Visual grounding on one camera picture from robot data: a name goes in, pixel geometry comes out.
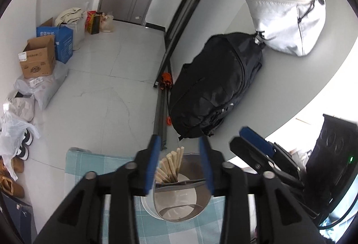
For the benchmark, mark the black metal frame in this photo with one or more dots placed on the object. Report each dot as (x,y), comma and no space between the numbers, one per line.
(190,0)

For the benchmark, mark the brown boot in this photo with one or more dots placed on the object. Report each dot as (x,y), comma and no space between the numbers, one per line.
(12,188)
(18,165)

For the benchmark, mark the bundle of wooden chopsticks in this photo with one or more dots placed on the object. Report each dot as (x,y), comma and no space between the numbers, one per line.
(170,165)

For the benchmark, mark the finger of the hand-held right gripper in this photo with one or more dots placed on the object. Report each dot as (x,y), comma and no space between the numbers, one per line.
(256,139)
(251,153)

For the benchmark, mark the white sling bag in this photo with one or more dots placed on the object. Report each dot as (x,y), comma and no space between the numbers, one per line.
(282,14)

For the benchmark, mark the red snack bag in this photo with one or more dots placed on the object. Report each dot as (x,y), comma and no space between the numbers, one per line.
(89,19)

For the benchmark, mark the black white sneaker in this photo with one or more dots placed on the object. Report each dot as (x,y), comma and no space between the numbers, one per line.
(28,137)
(22,153)

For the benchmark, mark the teal checked tablecloth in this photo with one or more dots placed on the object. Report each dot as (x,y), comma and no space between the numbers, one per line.
(81,163)

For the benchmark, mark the white utensil holder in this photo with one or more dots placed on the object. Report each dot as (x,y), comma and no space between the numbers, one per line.
(179,204)

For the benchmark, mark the navy shoe box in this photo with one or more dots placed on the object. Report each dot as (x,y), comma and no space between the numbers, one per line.
(19,218)

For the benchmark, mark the black backpack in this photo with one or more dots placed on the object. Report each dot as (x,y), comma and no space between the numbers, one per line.
(212,87)

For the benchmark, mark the white plastic bag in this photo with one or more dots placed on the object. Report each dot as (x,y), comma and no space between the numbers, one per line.
(11,132)

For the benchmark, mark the beige folded cloth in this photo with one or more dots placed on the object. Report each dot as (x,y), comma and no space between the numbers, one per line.
(70,16)

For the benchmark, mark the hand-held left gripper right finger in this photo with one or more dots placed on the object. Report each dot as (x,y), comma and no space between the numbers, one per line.
(207,168)

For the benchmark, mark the brown cardboard box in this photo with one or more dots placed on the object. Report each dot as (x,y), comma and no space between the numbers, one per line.
(37,65)

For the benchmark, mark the blue cardboard box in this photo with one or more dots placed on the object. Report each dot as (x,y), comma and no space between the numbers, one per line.
(64,45)

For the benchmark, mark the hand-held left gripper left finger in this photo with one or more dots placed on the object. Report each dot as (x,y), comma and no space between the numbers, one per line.
(153,165)

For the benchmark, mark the grey plastic parcel bag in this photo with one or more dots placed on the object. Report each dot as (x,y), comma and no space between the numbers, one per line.
(47,87)

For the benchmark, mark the white parcel bag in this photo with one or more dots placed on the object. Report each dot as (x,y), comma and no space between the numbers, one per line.
(21,107)

